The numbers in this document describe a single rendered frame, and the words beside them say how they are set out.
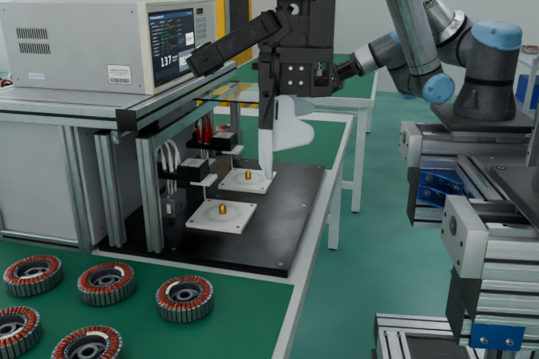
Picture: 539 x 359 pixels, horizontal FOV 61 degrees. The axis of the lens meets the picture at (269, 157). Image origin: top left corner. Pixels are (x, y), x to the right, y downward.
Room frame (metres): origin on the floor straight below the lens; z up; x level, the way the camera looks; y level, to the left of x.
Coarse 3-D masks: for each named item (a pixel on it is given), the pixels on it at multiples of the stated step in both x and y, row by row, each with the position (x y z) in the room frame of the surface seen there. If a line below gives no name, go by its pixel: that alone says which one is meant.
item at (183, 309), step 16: (160, 288) 0.76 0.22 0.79; (176, 288) 0.78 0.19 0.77; (192, 288) 0.78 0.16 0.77; (208, 288) 0.76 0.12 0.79; (160, 304) 0.72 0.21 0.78; (176, 304) 0.71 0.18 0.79; (192, 304) 0.71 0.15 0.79; (208, 304) 0.73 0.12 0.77; (176, 320) 0.70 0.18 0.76; (192, 320) 0.70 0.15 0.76
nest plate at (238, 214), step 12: (204, 204) 1.14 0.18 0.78; (216, 204) 1.14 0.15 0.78; (228, 204) 1.14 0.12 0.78; (240, 204) 1.14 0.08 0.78; (252, 204) 1.14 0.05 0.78; (192, 216) 1.07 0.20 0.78; (204, 216) 1.07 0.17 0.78; (216, 216) 1.07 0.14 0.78; (228, 216) 1.07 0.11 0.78; (240, 216) 1.07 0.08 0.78; (204, 228) 1.03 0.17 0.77; (216, 228) 1.02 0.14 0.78; (228, 228) 1.01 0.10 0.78; (240, 228) 1.01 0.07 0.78
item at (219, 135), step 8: (216, 136) 1.33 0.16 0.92; (224, 136) 1.33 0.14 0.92; (232, 136) 1.33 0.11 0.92; (192, 144) 1.33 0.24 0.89; (200, 144) 1.33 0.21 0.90; (208, 144) 1.32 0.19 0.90; (216, 144) 1.32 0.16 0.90; (224, 144) 1.31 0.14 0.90; (232, 144) 1.32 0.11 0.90; (200, 152) 1.34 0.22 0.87; (208, 152) 1.38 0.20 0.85; (224, 152) 1.31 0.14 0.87; (232, 152) 1.31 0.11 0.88
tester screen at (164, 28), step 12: (180, 12) 1.22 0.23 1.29; (156, 24) 1.09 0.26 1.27; (168, 24) 1.15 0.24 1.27; (180, 24) 1.22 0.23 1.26; (192, 24) 1.29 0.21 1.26; (156, 36) 1.08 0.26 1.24; (168, 36) 1.14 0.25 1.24; (156, 48) 1.08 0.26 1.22; (168, 48) 1.14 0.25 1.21; (180, 48) 1.21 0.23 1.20; (156, 60) 1.07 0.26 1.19; (156, 72) 1.07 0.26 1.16; (180, 72) 1.20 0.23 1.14
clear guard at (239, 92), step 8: (216, 88) 1.35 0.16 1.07; (232, 88) 1.35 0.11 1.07; (240, 88) 1.35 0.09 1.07; (248, 88) 1.35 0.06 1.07; (256, 88) 1.35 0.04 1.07; (200, 96) 1.25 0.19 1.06; (208, 96) 1.25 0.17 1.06; (216, 96) 1.25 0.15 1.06; (224, 96) 1.25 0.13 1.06; (232, 96) 1.25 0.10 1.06; (240, 96) 1.25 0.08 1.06; (248, 96) 1.25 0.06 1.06; (256, 96) 1.25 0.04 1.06
